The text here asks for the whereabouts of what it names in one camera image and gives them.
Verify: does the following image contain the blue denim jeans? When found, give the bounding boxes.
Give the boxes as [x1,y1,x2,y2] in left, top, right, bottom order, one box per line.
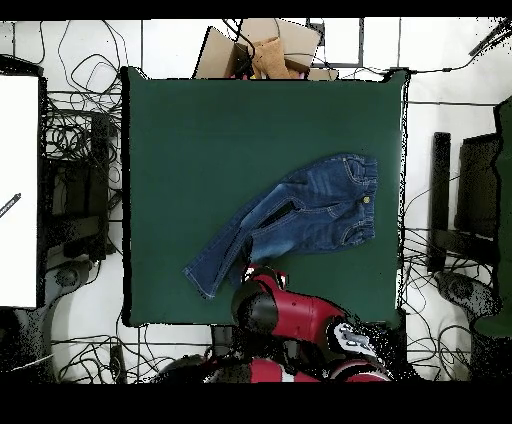
[182,152,379,300]

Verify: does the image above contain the black flat panel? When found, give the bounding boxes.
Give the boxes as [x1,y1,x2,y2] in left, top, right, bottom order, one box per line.
[455,133,501,241]

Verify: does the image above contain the black power strip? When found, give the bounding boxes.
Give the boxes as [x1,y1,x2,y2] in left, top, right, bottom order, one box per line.
[109,344,128,383]

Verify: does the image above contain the dark green table cloth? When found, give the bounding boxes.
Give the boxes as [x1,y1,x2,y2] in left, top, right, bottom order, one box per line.
[120,65,411,329]

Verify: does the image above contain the black equipment rack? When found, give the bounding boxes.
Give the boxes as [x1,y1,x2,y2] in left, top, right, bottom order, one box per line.
[39,111,111,261]

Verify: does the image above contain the tan cloth in box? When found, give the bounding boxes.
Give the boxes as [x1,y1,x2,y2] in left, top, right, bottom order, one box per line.
[250,36,291,80]

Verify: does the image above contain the brown cardboard box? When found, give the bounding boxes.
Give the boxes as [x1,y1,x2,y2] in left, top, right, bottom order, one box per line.
[192,17,340,81]

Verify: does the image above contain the dark green cloth sheet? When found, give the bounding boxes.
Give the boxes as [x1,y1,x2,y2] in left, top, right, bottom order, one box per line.
[475,95,512,337]

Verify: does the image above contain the black strip with white print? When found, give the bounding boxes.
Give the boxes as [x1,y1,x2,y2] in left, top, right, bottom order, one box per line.
[0,192,22,219]

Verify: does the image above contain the white board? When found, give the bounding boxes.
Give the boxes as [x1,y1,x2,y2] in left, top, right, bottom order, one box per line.
[0,74,40,309]

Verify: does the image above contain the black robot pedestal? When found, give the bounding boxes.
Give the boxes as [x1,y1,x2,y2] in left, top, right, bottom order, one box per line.
[209,324,237,357]

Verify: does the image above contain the black cable tangle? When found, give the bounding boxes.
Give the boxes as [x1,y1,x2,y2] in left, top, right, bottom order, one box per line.
[51,333,181,383]
[39,19,125,161]
[407,315,473,381]

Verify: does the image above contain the black upright post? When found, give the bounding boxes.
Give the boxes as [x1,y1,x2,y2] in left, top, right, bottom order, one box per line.
[427,131,452,275]

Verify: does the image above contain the dark metal frame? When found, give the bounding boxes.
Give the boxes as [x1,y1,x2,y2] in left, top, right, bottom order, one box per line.
[305,17,365,69]

